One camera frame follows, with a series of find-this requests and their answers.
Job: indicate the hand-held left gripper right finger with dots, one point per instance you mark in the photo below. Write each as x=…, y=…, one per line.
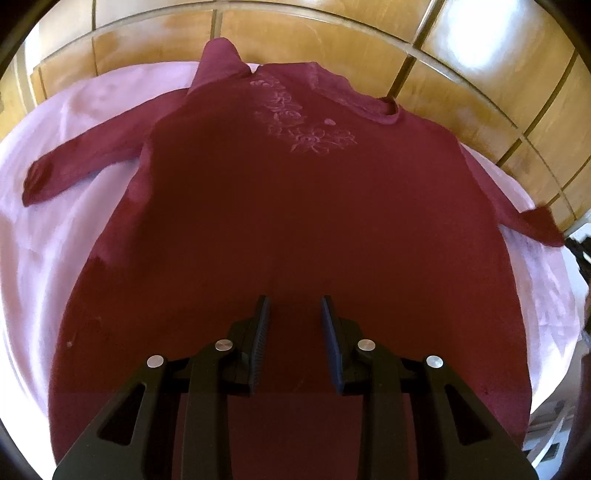
x=328, y=327

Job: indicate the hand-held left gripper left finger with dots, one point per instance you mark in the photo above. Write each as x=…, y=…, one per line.
x=262, y=323

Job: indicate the maroon embroidered sweater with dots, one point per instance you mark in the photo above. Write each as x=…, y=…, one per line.
x=286, y=217

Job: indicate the white object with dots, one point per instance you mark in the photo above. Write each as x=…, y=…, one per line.
x=551, y=424

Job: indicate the wooden panelled headboard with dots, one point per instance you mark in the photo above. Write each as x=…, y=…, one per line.
x=152, y=41

